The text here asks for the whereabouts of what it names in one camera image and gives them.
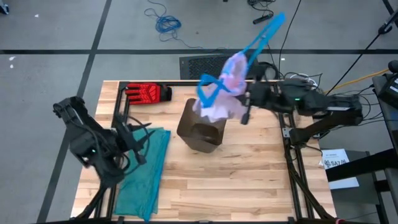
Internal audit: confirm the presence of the black metal table frame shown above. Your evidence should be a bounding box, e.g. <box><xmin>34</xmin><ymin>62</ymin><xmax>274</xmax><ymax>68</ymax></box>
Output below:
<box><xmin>73</xmin><ymin>80</ymin><xmax>336</xmax><ymax>224</ymax></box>

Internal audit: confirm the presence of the black stand pole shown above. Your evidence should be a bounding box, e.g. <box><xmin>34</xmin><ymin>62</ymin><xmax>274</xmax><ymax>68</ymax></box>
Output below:
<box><xmin>329</xmin><ymin>11</ymin><xmax>398</xmax><ymax>93</ymax></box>

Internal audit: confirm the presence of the grey side cabinet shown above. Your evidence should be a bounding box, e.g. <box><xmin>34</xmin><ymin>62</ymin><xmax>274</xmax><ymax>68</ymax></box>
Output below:
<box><xmin>320</xmin><ymin>149</ymin><xmax>389</xmax><ymax>224</ymax></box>

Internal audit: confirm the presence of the grey side table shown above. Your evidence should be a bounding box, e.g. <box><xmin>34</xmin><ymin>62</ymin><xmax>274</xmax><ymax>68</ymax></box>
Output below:
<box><xmin>371</xmin><ymin>74</ymin><xmax>398</xmax><ymax>224</ymax></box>

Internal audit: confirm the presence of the teal cloth bag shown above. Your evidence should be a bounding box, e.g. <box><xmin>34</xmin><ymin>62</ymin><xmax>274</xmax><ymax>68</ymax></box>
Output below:
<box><xmin>113</xmin><ymin>126</ymin><xmax>172</xmax><ymax>222</ymax></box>

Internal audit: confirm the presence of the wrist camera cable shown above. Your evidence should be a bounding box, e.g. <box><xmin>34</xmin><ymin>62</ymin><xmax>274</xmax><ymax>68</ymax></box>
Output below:
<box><xmin>241</xmin><ymin>92</ymin><xmax>252</xmax><ymax>126</ymax></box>
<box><xmin>121</xmin><ymin>114</ymin><xmax>152</xmax><ymax>175</ymax></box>

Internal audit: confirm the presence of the white printed paper sign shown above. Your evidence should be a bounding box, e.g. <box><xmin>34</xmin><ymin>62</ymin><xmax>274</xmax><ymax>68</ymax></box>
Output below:
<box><xmin>320</xmin><ymin>148</ymin><xmax>360</xmax><ymax>190</ymax></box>

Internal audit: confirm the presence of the long black floor cable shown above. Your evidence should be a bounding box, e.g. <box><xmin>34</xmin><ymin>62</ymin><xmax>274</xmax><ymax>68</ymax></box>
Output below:
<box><xmin>277</xmin><ymin>0</ymin><xmax>302</xmax><ymax>77</ymax></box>

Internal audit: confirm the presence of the black perforated metal case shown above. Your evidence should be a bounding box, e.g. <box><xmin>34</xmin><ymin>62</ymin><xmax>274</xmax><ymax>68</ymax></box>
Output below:
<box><xmin>179</xmin><ymin>53</ymin><xmax>259</xmax><ymax>80</ymax></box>

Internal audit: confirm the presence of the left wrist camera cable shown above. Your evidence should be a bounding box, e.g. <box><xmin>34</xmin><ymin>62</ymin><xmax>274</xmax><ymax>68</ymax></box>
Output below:
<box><xmin>121</xmin><ymin>114</ymin><xmax>152</xmax><ymax>175</ymax></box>

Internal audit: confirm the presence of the red and black glove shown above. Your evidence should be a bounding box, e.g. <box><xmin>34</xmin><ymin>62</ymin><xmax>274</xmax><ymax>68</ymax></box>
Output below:
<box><xmin>124</xmin><ymin>82</ymin><xmax>173</xmax><ymax>106</ymax></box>

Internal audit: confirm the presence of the black desk device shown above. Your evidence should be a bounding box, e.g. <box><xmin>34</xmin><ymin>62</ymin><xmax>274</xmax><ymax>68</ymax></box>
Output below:
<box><xmin>377</xmin><ymin>60</ymin><xmax>398</xmax><ymax>110</ymax></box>

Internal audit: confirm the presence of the blue coiled floor cable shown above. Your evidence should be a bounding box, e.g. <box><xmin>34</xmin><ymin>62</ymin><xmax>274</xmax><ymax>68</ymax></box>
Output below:
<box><xmin>143</xmin><ymin>0</ymin><xmax>224</xmax><ymax>53</ymax></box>

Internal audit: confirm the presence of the black side beam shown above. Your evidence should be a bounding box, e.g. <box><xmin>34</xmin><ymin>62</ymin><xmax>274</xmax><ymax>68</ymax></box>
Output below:
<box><xmin>325</xmin><ymin>148</ymin><xmax>398</xmax><ymax>183</ymax></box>

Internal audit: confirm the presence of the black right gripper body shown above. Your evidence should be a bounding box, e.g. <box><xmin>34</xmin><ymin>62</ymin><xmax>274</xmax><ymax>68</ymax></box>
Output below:
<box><xmin>244</xmin><ymin>81</ymin><xmax>282</xmax><ymax>110</ymax></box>

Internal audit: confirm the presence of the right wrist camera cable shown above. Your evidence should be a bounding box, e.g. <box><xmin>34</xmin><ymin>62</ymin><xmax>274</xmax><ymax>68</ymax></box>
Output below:
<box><xmin>241</xmin><ymin>92</ymin><xmax>252</xmax><ymax>126</ymax></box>

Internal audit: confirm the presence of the dark brown trash bin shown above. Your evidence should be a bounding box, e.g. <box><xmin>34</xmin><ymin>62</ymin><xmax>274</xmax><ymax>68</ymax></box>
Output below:
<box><xmin>176</xmin><ymin>98</ymin><xmax>228</xmax><ymax>154</ymax></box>

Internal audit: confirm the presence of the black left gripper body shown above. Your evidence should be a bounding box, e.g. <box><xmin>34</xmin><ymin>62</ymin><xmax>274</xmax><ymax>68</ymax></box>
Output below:
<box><xmin>110</xmin><ymin>114</ymin><xmax>139</xmax><ymax>155</ymax></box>

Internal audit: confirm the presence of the clear plastic trash bag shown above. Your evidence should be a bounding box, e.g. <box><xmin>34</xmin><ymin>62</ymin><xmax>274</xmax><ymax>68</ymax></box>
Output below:
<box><xmin>192</xmin><ymin>11</ymin><xmax>287</xmax><ymax>124</ymax></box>

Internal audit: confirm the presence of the yellow floor cable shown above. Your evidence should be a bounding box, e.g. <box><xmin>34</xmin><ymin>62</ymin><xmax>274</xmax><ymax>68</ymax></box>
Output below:
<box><xmin>323</xmin><ymin>68</ymin><xmax>390</xmax><ymax>96</ymax></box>

